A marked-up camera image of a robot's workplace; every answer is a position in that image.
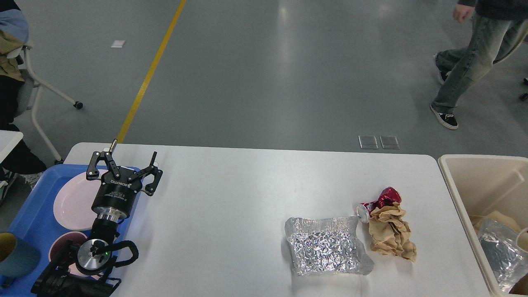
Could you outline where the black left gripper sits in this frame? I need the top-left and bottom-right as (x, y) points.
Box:
(86, 139), (163, 221)

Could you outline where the pink plate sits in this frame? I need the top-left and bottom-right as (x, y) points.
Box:
(53, 173), (101, 231)

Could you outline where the pink mug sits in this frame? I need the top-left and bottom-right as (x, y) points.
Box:
(48, 231), (99, 281)

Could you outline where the aluminium foil tray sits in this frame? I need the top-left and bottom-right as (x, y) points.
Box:
(285, 216), (375, 276)

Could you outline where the foil container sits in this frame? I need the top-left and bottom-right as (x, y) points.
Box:
(478, 219), (528, 293)

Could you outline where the cream paper cup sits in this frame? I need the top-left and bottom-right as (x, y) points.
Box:
(515, 228), (528, 252)

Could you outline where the brown paper bag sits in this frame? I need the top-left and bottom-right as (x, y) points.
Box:
(470, 210), (528, 294)

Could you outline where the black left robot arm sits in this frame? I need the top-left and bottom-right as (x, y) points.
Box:
(31, 140), (163, 297)

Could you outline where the blue plastic tray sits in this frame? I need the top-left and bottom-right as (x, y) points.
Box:
(0, 165), (144, 297)

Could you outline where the seated person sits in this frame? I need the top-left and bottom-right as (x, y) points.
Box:
(0, 0), (47, 200)

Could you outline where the white side table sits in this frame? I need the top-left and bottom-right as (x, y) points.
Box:
(0, 130), (24, 162)

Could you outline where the white chair left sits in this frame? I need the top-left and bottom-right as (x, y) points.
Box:
(7, 41), (83, 164)

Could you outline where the teal mug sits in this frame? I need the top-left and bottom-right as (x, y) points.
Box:
(0, 232), (41, 289)

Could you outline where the floor socket plate left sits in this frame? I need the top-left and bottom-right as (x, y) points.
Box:
(358, 135), (379, 150)

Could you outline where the floor socket plate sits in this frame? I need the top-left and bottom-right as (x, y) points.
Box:
(379, 136), (401, 150)
(358, 135), (379, 150)

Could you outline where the crushed red can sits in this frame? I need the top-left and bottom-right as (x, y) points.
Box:
(355, 187), (402, 224)

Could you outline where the floor socket plate right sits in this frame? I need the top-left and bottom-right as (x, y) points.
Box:
(379, 136), (401, 150)

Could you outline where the crumpled brown paper ball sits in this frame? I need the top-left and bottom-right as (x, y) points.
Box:
(368, 203), (417, 262)

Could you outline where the beige plastic bin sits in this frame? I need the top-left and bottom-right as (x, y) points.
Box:
(438, 154), (528, 297)

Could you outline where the person in blue jeans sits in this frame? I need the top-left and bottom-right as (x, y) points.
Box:
(430, 0), (528, 130)

